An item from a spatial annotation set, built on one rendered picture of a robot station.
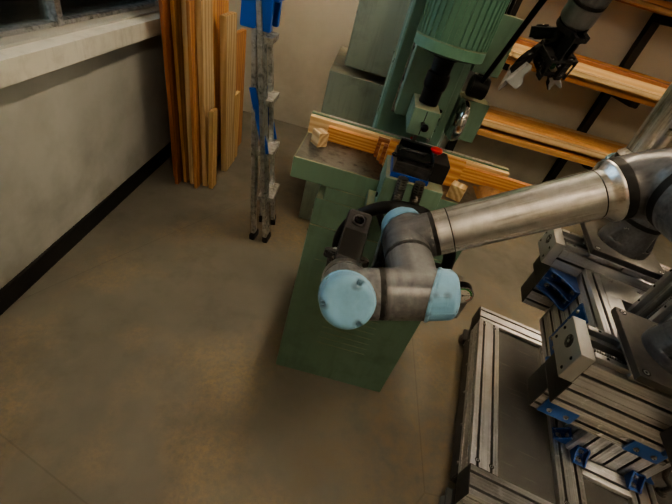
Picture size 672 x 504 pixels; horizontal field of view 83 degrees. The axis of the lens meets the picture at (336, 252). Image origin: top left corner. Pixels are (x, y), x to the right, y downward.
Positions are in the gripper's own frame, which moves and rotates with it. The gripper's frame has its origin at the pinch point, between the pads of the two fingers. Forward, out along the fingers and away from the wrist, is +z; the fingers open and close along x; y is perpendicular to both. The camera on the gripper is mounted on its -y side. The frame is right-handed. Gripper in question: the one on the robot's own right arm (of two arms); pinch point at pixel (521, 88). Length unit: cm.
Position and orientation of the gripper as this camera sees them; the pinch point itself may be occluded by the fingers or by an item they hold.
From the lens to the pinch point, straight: 123.2
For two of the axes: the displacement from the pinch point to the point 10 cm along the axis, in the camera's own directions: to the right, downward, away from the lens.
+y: 1.4, 9.0, -4.1
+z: -1.1, 4.3, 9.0
